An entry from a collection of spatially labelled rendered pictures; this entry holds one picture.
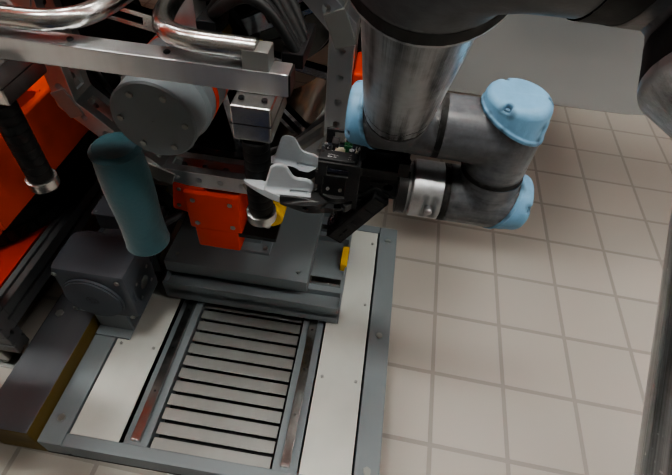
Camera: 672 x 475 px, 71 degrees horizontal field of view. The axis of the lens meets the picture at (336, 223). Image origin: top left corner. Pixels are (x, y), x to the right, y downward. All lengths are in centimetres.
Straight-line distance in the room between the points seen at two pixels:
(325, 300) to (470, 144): 88
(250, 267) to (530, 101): 94
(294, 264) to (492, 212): 79
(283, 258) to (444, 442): 64
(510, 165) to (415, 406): 95
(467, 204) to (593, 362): 112
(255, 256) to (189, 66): 81
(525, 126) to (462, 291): 114
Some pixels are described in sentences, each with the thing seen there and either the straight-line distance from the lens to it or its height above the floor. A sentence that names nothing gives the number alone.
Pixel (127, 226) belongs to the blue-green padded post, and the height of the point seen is 58.
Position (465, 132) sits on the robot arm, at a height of 97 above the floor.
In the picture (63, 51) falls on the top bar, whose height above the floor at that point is 97.
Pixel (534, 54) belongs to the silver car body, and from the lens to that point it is 102.
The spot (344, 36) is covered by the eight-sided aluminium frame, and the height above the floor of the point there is 94.
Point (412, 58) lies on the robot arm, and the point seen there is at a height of 113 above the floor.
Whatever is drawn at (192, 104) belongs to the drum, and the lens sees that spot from 72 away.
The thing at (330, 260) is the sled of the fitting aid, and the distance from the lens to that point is 142.
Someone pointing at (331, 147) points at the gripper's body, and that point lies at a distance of 60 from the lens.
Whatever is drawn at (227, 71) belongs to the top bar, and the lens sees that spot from 59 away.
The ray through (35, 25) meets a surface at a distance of 68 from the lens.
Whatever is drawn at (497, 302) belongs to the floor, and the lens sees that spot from 164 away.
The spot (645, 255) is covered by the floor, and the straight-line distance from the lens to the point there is 205.
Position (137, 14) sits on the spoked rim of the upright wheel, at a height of 88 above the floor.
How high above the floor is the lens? 127
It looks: 48 degrees down
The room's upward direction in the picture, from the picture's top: 5 degrees clockwise
